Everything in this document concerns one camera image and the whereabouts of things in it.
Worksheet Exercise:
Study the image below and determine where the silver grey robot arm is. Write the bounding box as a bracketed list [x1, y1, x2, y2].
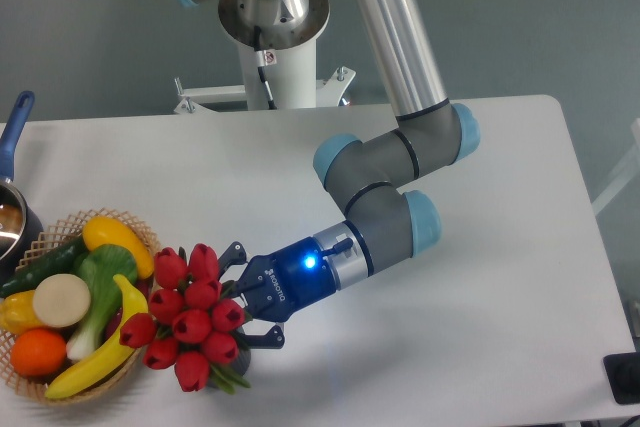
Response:
[179, 0, 480, 348]

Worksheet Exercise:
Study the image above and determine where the dark grey ribbed vase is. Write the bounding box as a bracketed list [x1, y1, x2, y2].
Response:
[207, 327, 251, 395]

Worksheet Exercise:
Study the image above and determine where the orange fruit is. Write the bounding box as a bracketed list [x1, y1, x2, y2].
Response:
[10, 328, 66, 377]

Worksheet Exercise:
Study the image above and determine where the green cucumber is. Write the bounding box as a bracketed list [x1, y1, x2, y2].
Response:
[1, 236, 88, 298]

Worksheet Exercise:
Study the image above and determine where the yellow bell pepper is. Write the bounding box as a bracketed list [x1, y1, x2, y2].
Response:
[1, 290, 45, 335]

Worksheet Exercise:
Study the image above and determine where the black device at table edge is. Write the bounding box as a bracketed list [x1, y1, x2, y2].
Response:
[603, 352, 639, 405]

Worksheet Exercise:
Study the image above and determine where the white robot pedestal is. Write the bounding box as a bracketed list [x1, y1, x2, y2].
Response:
[174, 39, 356, 114]

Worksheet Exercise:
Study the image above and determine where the red tulip bouquet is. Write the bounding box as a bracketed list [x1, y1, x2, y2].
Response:
[119, 244, 250, 394]

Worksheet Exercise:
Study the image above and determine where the green bok choy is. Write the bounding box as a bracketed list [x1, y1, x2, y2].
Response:
[67, 244, 138, 363]

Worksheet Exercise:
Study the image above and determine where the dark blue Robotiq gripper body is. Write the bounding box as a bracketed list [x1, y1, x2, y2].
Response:
[238, 237, 337, 322]

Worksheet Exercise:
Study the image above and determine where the beige round radish slice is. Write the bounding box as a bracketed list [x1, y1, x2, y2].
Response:
[32, 274, 91, 328]

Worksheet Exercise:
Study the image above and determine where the blue handled saucepan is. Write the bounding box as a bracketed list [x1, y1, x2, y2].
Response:
[1, 91, 43, 283]

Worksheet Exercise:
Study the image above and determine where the yellow banana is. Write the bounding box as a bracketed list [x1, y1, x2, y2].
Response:
[44, 274, 148, 401]

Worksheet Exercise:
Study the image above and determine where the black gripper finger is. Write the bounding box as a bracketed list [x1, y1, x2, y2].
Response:
[243, 324, 285, 349]
[218, 241, 249, 281]

